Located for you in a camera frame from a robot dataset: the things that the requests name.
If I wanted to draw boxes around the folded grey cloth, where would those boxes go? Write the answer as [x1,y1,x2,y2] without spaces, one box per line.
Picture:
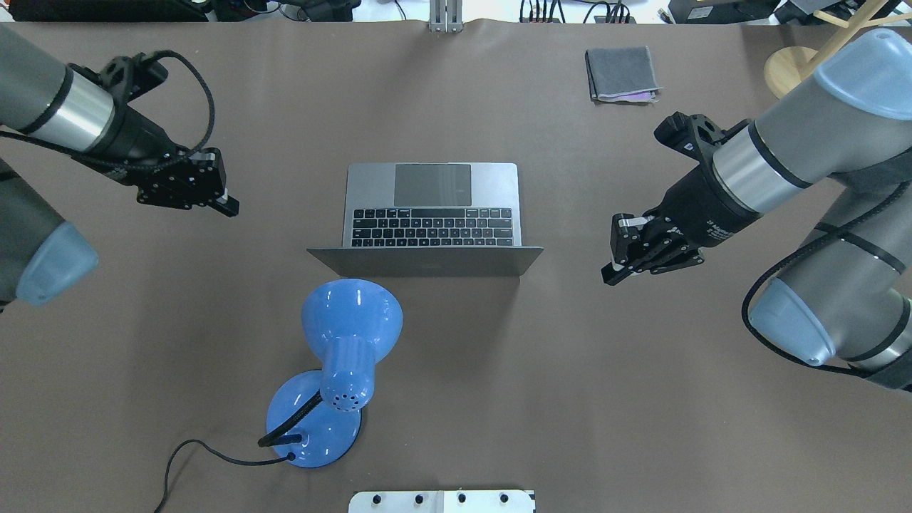
[584,46,661,103]

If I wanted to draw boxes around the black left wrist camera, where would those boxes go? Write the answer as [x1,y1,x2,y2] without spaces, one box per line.
[67,53,168,102]

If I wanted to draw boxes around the wooden stand with round base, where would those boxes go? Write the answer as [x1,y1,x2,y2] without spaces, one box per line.
[763,1,911,98]

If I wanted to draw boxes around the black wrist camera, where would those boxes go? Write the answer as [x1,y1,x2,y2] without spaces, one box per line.
[67,53,168,102]
[653,113,752,168]

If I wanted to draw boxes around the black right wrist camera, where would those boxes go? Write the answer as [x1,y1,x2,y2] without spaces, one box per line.
[653,113,752,168]

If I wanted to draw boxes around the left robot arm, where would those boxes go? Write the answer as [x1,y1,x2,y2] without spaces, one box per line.
[1,27,240,306]

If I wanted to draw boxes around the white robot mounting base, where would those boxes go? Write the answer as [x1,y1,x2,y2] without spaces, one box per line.
[348,489,537,512]

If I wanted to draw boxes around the black lamp power cable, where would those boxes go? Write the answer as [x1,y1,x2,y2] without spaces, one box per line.
[153,439,296,513]

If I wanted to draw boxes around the grey laptop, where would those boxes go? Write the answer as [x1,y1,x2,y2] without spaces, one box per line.
[309,162,543,279]

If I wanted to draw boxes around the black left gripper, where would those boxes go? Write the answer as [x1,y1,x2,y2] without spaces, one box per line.
[93,107,240,217]

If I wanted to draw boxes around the blue desk lamp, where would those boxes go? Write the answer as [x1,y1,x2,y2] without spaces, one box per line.
[258,279,403,470]

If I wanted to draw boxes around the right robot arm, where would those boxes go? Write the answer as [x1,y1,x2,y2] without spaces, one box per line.
[601,27,911,393]

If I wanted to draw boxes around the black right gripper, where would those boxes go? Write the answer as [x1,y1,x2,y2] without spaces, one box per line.
[601,166,761,286]

